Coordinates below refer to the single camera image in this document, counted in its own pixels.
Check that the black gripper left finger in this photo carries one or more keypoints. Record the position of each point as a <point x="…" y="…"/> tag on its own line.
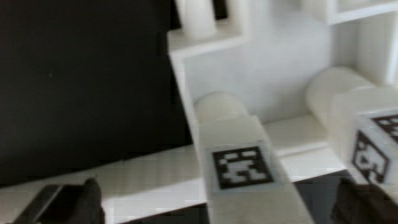
<point x="66" y="204"/>

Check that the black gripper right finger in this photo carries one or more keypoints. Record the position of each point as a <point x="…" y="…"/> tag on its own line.
<point x="364" y="205"/>

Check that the white chair leg block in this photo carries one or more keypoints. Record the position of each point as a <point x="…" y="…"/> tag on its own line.
<point x="252" y="196"/>

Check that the white chair leg with screw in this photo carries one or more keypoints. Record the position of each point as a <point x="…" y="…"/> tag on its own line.
<point x="355" y="110"/>

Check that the white chair seat piece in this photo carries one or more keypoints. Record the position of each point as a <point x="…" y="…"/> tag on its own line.
<point x="270" y="56"/>

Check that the white U-shaped boundary frame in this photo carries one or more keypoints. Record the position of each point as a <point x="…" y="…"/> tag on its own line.
<point x="153" y="184"/>

